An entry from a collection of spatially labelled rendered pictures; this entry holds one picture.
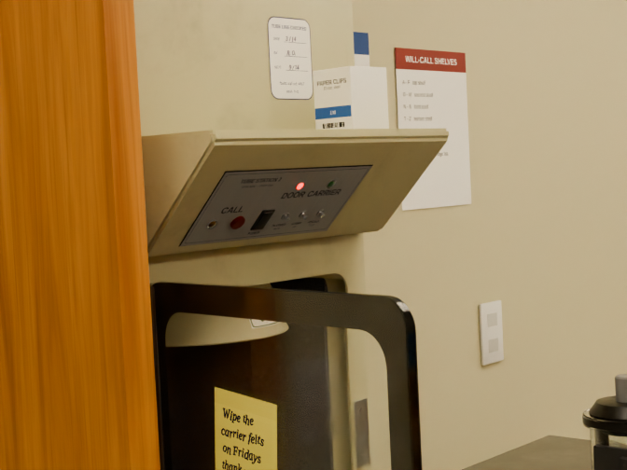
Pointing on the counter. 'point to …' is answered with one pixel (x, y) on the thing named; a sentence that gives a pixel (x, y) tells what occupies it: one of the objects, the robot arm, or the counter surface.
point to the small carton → (351, 98)
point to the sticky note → (244, 432)
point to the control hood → (213, 139)
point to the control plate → (229, 188)
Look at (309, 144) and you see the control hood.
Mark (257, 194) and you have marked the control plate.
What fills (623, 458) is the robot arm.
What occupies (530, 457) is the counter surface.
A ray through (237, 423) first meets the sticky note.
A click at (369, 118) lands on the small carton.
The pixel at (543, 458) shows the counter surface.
